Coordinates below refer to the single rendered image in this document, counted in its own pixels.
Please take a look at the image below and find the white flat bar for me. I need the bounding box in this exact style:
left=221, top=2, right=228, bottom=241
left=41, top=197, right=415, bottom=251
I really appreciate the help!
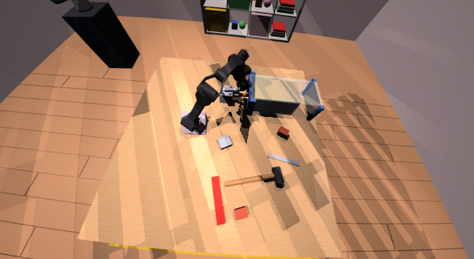
left=268, top=153, right=299, bottom=166

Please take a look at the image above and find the hammer with wooden handle and dark head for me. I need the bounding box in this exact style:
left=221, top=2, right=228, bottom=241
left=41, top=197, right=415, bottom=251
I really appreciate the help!
left=225, top=166, right=284, bottom=187

